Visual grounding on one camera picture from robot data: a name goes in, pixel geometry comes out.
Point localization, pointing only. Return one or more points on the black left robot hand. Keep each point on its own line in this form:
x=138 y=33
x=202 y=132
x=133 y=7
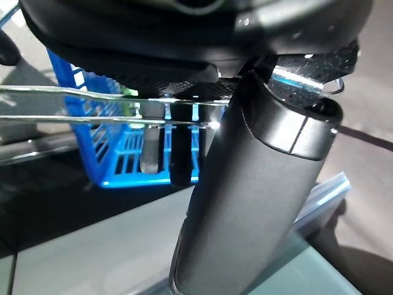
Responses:
x=245 y=199

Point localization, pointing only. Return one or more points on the blue plastic shopping basket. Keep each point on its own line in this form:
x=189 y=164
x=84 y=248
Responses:
x=80 y=129

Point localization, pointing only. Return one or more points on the dark side display stand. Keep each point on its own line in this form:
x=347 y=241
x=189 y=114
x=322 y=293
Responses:
x=46 y=199

